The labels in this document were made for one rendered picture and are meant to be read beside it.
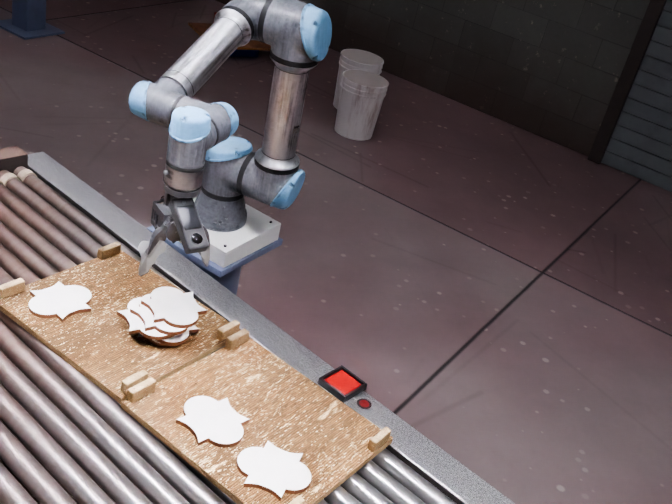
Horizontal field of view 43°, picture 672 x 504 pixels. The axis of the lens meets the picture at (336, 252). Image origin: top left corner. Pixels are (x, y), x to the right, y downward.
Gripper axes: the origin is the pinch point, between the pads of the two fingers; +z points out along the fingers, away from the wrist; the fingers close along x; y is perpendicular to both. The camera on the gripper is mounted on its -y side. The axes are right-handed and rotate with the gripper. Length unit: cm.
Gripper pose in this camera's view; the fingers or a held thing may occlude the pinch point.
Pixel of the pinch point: (175, 273)
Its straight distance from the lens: 179.3
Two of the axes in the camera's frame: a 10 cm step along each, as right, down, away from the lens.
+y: -5.3, -5.2, 6.7
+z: -2.1, 8.5, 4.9
